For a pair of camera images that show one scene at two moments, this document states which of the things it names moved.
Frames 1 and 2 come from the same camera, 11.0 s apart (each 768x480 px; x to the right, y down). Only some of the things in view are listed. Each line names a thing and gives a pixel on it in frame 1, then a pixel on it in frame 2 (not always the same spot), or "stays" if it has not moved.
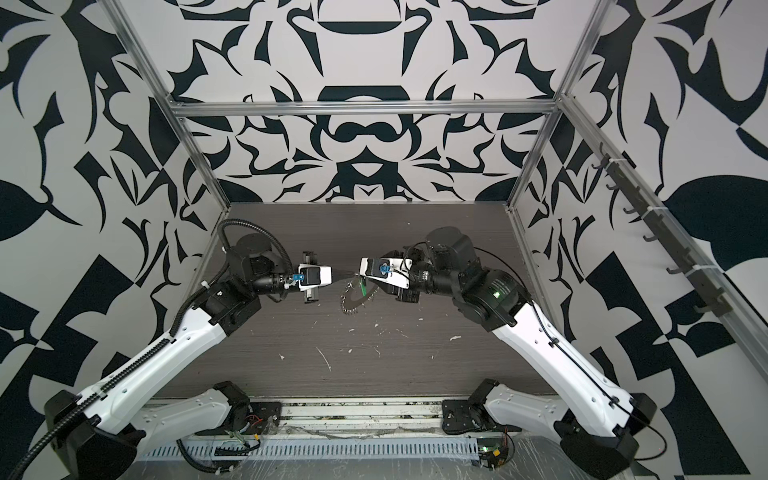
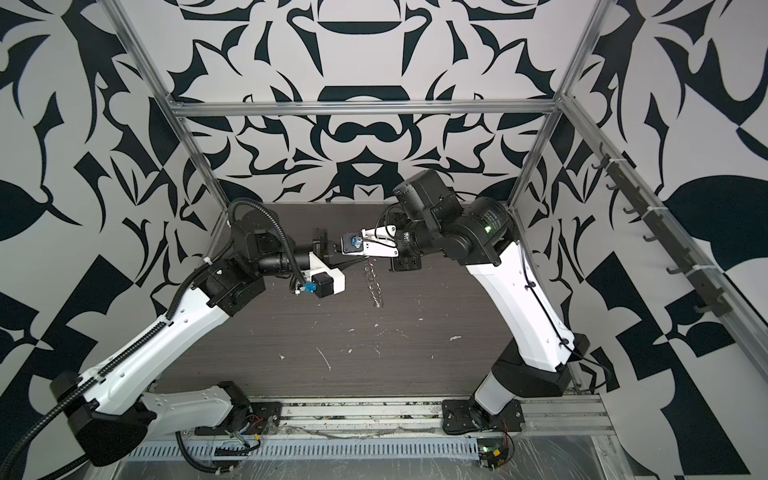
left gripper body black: [308, 256] -> [318, 244]
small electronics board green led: [492, 451] stays
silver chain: [356, 310] -> [374, 287]
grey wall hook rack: [705, 293] stays
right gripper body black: [423, 277] -> [414, 241]
